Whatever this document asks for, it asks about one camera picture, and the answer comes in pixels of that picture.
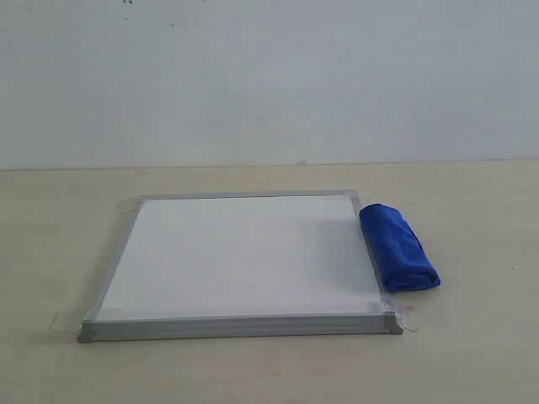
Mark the blue microfibre cloth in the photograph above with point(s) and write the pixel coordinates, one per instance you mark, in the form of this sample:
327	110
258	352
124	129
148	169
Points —
401	260

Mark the clear tape front right corner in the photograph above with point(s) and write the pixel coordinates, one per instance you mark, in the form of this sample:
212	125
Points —
410	320

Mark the clear tape corner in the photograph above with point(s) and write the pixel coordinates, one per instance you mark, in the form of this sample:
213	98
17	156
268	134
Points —
410	320
67	322

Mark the clear tape front left corner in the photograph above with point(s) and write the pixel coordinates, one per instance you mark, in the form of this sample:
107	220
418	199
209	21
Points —
67	322

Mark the white board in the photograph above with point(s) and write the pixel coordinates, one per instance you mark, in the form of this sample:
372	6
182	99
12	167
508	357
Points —
241	265

